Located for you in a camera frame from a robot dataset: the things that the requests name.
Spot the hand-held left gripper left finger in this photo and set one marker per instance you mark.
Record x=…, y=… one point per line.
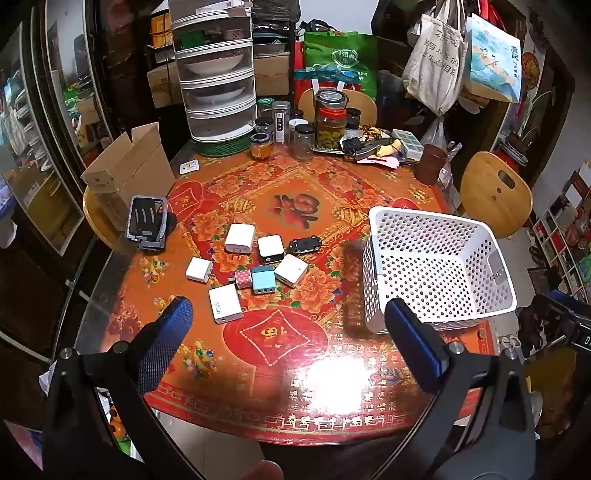
x=171, y=332

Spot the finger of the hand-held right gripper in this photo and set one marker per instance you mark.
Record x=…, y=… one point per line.
x=538, y=323

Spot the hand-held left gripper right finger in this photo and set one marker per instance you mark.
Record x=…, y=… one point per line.
x=415, y=341

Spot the small white charger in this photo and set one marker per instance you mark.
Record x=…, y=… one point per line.
x=199, y=269

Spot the white perforated plastic basket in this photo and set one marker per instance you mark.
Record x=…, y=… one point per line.
x=415, y=258

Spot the pink polka dot charger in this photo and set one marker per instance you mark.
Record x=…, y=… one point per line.
x=242, y=278

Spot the teal charger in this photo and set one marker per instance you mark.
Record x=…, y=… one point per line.
x=263, y=282

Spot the square white charger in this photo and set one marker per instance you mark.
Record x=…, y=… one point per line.
x=291, y=270

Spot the low book shelf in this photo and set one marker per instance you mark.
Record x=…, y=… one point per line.
x=563, y=230

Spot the grey black phone holder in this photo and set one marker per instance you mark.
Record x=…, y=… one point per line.
x=147, y=226

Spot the large white charger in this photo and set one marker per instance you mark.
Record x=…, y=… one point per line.
x=240, y=237

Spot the red floral tablecloth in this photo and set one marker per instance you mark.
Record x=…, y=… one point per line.
x=295, y=350

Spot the white charger with dark base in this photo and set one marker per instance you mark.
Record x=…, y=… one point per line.
x=270, y=247

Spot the wooden chair with slot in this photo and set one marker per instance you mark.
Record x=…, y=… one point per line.
x=485, y=203

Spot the wooden stool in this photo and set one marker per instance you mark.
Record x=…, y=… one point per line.
x=99, y=219

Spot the black toy car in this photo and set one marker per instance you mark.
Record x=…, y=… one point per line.
x=304, y=243

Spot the open cardboard box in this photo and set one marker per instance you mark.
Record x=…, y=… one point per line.
x=138, y=170

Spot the small printed card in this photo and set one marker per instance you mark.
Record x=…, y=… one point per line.
x=188, y=167

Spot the brown cup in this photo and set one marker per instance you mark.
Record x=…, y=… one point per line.
x=431, y=164

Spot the pink paper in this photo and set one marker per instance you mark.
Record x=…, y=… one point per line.
x=384, y=161

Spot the green woven tray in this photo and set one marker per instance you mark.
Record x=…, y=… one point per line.
x=224, y=146

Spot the grey ice cube tray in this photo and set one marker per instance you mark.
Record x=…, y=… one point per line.
x=408, y=145

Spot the orange jar with black lid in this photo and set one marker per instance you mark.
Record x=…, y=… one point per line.
x=261, y=147

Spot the black plastic gadget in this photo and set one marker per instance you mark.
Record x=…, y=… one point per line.
x=353, y=145

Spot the clear plastic bag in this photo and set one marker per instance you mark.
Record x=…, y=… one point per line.
x=434, y=134

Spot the white tiered food cover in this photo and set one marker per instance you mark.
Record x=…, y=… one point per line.
x=217, y=120

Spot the black lid glass jar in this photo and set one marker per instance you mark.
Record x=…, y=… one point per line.
x=264, y=128

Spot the empty glass jar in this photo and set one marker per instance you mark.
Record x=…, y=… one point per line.
x=304, y=143

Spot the small dark jar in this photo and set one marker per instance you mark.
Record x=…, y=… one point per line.
x=353, y=119

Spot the large pickle jar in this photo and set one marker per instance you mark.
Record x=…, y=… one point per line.
x=331, y=122

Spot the tall white label jar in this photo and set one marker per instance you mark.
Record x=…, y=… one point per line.
x=280, y=122

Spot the white lid glass jar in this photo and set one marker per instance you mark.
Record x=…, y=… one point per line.
x=294, y=128

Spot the white plate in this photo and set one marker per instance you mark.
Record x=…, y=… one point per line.
x=217, y=95

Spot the green lid glass jar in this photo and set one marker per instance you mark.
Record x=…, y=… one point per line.
x=265, y=108

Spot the brown cardboard box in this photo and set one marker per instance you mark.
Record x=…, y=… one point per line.
x=161, y=85
x=272, y=71

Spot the blue illustrated paper bag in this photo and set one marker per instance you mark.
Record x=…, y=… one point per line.
x=494, y=60

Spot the white bowl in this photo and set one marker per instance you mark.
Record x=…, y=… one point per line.
x=214, y=65

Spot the white tote bag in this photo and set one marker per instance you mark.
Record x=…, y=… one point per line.
x=436, y=64

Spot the green shopping bag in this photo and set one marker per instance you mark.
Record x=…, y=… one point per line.
x=339, y=57

